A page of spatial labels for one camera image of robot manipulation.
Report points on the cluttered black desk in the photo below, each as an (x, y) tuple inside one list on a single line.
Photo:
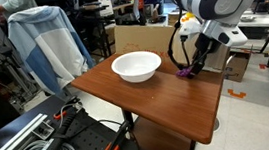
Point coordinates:
[(101, 14)]

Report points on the black tripod stand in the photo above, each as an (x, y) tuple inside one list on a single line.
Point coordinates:
[(4, 62)]

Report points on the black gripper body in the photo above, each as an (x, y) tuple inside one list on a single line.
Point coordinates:
[(203, 44)]

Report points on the black perforated mounting board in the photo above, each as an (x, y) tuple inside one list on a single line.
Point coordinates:
[(91, 140)]

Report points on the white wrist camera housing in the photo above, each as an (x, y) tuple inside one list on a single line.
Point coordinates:
[(189, 29)]

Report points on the yellow toy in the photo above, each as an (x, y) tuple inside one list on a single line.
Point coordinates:
[(187, 16)]

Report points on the small brown cardboard box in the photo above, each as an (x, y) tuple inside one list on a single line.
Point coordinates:
[(235, 66)]

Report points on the silver rail corner bracket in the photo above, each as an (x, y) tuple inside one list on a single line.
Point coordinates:
[(44, 130)]

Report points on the blue and white jacket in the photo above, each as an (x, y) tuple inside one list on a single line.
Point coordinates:
[(51, 47)]

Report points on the purple toy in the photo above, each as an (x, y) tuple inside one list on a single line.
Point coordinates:
[(184, 73)]

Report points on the person in pale shirt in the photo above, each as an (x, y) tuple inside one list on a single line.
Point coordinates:
[(16, 3)]

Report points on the large brown cardboard box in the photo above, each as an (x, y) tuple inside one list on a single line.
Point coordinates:
[(144, 38)]

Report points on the white plastic bowl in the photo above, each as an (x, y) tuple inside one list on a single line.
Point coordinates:
[(137, 66)]

